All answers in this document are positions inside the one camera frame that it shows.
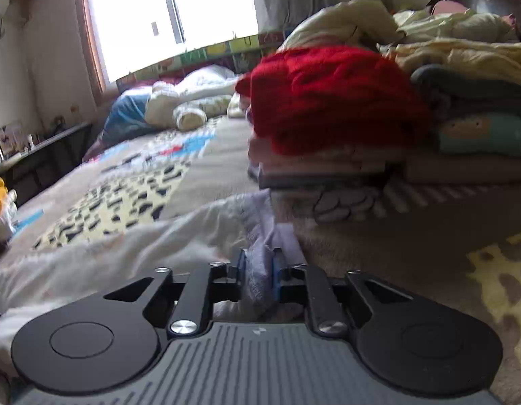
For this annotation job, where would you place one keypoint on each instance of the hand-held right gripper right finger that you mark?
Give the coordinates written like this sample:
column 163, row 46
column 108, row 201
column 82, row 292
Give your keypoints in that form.
column 278, row 268

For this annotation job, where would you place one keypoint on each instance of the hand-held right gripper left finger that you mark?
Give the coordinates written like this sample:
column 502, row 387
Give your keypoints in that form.
column 242, row 266

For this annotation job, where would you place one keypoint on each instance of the white garment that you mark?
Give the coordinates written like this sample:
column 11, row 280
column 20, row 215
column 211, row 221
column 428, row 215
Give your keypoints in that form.
column 129, row 253

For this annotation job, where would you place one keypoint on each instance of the stack of folded clothes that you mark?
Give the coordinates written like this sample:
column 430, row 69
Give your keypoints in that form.
column 475, row 114
column 319, row 168

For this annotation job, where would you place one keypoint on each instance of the red knitted sweater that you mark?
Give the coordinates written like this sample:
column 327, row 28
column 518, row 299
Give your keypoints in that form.
column 328, row 101

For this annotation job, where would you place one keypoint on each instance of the blue cloth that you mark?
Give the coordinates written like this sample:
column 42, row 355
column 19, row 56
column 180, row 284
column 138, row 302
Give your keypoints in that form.
column 123, row 114

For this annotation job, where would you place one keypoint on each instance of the colourful bed guard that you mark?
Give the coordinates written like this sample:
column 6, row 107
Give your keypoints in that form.
column 201, row 57

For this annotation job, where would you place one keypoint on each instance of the dark side desk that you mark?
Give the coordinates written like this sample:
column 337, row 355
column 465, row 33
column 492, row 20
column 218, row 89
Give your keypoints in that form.
column 41, row 156

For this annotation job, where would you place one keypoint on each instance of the yellow white plush toy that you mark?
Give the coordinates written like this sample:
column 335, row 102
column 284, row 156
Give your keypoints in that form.
column 0, row 206

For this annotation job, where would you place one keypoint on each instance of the window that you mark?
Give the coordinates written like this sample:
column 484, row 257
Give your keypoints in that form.
column 167, row 17

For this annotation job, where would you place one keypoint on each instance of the cream yellow quilt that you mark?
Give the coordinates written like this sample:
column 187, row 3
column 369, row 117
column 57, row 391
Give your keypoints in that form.
column 433, row 33

